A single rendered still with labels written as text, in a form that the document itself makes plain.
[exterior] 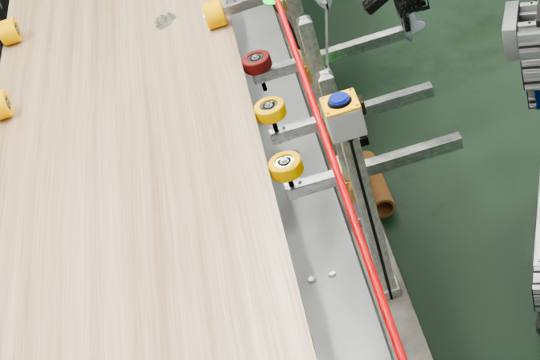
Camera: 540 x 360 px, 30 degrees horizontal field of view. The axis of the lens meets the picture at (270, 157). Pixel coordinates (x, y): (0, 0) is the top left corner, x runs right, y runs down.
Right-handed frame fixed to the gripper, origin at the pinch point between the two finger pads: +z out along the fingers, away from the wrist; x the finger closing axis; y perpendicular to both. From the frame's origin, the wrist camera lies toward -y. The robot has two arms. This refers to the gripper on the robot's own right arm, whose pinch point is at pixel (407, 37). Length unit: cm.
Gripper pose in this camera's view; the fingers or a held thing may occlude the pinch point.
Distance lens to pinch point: 283.4
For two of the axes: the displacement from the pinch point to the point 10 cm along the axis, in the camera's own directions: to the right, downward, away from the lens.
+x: -1.5, -5.6, 8.1
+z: 2.6, 7.7, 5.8
